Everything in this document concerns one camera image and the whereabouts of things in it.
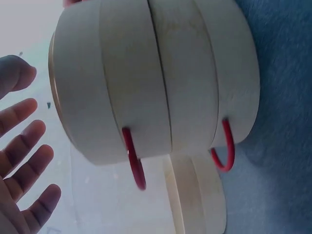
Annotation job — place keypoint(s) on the person's right hand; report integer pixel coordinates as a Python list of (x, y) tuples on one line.
[(242, 2)]

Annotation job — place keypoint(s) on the person's left hand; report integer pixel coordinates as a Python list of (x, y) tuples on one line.
[(14, 185)]

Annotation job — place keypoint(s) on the person's right fingers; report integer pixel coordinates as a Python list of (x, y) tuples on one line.
[(242, 2)]

